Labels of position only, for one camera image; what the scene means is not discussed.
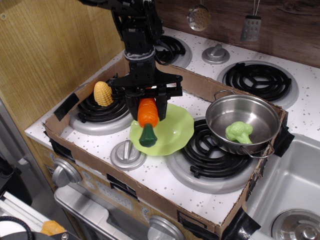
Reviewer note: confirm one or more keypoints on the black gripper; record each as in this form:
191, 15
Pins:
144, 80

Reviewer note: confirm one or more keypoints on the orange toy carrot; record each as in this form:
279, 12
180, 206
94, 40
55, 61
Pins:
148, 119

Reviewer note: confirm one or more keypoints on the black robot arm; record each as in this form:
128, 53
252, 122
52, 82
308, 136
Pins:
140, 28

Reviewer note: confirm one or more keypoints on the light green plastic plate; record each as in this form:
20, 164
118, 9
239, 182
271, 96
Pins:
172, 133

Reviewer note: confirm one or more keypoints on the yellow toy corn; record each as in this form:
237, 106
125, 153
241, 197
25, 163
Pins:
102, 94

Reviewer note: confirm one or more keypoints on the back left black burner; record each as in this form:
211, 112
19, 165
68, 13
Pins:
170, 50

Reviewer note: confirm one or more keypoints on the black burner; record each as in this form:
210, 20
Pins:
204, 167
170, 50
92, 119
262, 79

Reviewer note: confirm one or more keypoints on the front left black burner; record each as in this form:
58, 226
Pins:
92, 119

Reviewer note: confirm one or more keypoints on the silver front stovetop knob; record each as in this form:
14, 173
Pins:
126, 157

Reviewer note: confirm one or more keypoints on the silver stovetop knob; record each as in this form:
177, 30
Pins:
126, 157
215, 55

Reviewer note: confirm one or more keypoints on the silver back stovetop knob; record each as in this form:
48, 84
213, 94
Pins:
215, 55

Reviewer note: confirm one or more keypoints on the front right black burner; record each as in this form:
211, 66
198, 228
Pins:
204, 167

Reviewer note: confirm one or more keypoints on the stainless steel pot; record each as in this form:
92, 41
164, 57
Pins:
249, 109

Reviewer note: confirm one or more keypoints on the green toy broccoli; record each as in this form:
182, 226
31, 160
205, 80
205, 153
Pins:
239, 131

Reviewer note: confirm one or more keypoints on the brown cardboard fence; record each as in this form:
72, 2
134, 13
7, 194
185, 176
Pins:
152, 184

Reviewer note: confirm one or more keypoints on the hanging silver skimmer spoon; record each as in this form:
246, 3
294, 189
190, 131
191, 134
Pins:
198, 17

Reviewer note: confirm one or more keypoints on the silver left oven knob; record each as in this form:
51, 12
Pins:
64, 173

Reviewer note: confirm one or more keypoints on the silver oven knob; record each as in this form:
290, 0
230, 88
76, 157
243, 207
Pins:
64, 173
162, 229

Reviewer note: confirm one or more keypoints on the back right black burner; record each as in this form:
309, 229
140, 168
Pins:
262, 79

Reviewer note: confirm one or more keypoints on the hanging grey slotted spatula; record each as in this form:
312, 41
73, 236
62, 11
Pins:
252, 25

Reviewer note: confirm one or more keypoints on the silver right oven knob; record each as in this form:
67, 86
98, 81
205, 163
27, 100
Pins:
162, 229

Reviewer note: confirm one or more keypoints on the orange object bottom left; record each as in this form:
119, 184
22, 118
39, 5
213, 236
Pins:
51, 228

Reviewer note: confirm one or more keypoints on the stainless steel sink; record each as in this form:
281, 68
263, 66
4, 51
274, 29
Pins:
291, 181

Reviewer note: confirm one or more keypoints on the silver sink drain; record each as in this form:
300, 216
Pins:
296, 224

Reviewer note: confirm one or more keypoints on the silver oven door handle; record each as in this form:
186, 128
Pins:
101, 217

